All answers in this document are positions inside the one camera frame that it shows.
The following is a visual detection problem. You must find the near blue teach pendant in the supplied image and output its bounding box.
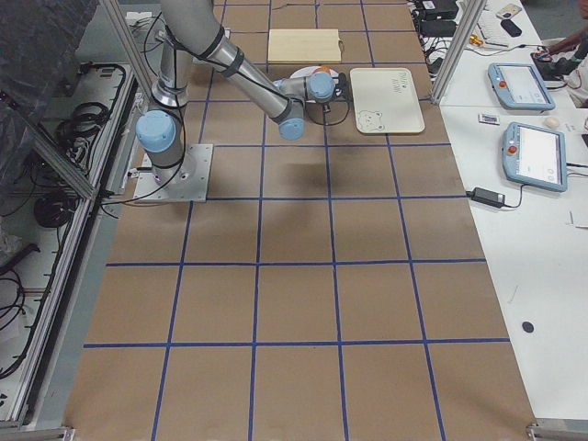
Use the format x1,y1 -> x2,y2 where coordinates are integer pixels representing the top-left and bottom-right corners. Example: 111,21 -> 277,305
502,122 -> 568,193

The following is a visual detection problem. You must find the white round plate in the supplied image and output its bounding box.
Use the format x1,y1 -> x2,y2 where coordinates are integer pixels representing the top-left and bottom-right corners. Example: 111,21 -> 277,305
290,65 -> 339,78

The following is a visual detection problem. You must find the white keyboard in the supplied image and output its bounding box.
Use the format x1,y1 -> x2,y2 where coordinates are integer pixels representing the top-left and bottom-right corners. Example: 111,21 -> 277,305
477,11 -> 510,48

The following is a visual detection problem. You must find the bamboo cutting board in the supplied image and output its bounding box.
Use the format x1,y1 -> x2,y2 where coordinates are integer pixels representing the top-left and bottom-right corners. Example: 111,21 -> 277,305
267,28 -> 342,64

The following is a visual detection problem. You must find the blue teach pendant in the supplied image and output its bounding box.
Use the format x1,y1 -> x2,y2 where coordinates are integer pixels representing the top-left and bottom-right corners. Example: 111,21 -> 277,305
487,63 -> 556,111
502,122 -> 568,193

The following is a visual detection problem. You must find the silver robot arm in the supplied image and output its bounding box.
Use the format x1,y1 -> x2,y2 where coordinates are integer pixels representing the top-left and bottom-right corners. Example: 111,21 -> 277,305
135,1 -> 349,189

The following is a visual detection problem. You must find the far blue teach pendant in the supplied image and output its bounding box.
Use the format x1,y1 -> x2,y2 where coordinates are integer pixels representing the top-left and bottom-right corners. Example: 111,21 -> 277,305
487,63 -> 556,111

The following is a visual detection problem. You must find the black power adapter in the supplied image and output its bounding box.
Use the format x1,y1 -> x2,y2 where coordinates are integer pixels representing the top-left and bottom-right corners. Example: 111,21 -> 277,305
469,187 -> 505,209

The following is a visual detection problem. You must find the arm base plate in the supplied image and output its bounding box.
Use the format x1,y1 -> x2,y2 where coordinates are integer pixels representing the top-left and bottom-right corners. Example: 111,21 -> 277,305
132,144 -> 213,204

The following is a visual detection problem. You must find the aluminium frame post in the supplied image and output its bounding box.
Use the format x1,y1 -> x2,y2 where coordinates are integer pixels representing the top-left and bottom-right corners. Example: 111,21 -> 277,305
431,0 -> 486,105

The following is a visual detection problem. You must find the cream bear tray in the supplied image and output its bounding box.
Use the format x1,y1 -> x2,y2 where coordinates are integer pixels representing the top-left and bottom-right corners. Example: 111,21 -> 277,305
349,68 -> 425,134

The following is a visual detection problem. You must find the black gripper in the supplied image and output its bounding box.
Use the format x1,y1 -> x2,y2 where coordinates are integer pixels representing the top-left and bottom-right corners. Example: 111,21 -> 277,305
322,73 -> 349,113

